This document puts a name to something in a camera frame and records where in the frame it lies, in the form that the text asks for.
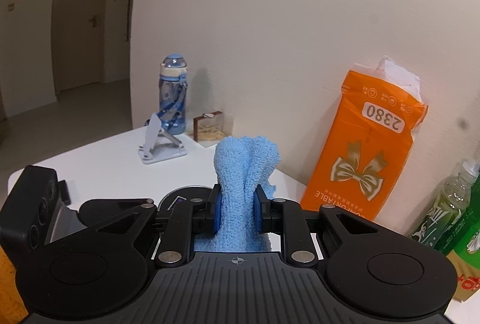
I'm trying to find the blue microfiber cloth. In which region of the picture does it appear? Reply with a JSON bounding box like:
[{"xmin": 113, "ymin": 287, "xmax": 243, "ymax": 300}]
[{"xmin": 194, "ymin": 136, "xmax": 281, "ymax": 253}]

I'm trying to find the white phone stand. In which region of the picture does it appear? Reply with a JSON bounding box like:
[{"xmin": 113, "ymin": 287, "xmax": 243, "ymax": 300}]
[{"xmin": 137, "ymin": 113, "xmax": 187, "ymax": 165}]

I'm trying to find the clear cookie box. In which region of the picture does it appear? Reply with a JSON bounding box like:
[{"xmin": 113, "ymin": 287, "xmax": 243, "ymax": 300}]
[{"xmin": 191, "ymin": 111, "xmax": 233, "ymax": 148}]

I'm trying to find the orange tissue pack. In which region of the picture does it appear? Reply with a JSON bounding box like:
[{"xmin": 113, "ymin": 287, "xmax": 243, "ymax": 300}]
[{"xmin": 300, "ymin": 58, "xmax": 428, "ymax": 220}]

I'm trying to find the blue kids water bottle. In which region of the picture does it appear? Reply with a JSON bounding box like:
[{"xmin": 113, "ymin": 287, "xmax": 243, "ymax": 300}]
[{"xmin": 157, "ymin": 54, "xmax": 188, "ymax": 135}]

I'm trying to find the clear plastic drink bottle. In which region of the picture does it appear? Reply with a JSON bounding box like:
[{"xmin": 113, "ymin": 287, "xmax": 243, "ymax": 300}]
[{"xmin": 411, "ymin": 160, "xmax": 479, "ymax": 248}]

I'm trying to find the green tissue pack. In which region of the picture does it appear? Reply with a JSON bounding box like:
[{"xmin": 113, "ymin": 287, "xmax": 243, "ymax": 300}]
[{"xmin": 434, "ymin": 210, "xmax": 480, "ymax": 304}]

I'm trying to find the brown wooden door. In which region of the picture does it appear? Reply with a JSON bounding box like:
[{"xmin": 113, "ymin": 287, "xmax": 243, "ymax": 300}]
[{"xmin": 51, "ymin": 0, "xmax": 107, "ymax": 94}]

